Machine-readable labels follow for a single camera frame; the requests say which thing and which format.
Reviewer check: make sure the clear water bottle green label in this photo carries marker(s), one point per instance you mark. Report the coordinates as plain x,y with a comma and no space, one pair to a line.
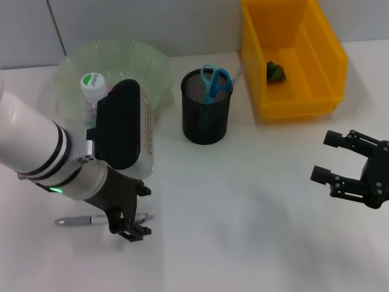
91,85

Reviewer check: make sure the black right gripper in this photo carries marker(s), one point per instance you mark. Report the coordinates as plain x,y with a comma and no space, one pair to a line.
378,176

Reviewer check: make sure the grey white pen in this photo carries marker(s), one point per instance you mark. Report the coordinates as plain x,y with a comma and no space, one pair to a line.
76,220

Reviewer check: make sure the clear plastic ruler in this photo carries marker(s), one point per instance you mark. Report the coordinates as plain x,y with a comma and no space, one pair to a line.
238,73

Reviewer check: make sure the translucent green fruit bowl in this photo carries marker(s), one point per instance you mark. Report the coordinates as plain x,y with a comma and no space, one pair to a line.
146,70

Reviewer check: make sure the yellow plastic bin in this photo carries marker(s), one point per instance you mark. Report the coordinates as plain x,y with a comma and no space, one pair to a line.
291,97

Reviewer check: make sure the black mesh pen cup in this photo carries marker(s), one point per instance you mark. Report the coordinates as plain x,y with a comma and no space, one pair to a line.
206,127

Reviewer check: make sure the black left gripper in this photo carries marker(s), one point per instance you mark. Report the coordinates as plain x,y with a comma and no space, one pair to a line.
118,194

